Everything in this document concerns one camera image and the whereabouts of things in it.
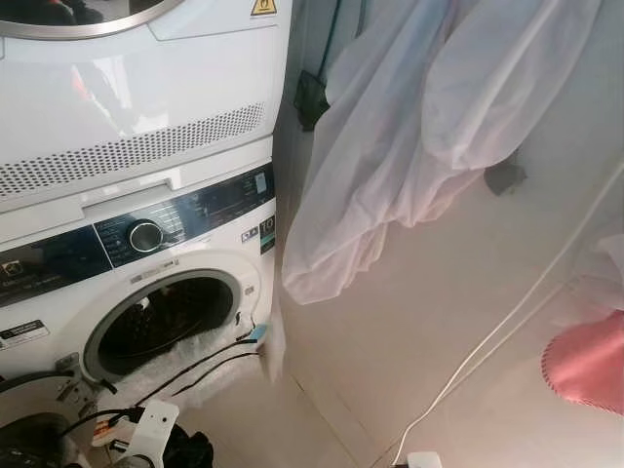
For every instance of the robot left arm silver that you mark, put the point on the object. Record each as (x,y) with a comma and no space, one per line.
(29,444)

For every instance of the white front load washing machine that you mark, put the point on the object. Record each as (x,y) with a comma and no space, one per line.
(234,259)

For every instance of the blue tape piece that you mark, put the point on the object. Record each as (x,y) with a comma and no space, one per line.
(255,334)

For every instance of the pink towel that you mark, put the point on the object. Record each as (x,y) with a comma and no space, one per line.
(590,366)

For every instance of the silver washer control knob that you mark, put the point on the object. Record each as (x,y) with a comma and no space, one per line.
(146,236)

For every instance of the white power plug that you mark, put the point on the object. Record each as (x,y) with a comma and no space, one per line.
(424,460)

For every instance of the white laundry bag blue zipper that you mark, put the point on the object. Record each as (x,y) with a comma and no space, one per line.
(606,278)

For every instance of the long white sheer laundry bag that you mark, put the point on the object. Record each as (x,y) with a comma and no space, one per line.
(361,195)

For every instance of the white tumble dryer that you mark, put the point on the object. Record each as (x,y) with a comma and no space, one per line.
(146,88)

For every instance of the round silver rim dryer door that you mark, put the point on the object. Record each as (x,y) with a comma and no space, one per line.
(97,26)

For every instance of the yellow warning sticker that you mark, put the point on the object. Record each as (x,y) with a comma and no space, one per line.
(263,7)

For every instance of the short white sheer laundry bag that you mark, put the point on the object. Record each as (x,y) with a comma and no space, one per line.
(487,88)

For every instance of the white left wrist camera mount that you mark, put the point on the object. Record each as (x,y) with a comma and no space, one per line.
(156,424)

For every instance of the grey wall hook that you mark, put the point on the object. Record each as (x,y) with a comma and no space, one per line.
(505,178)

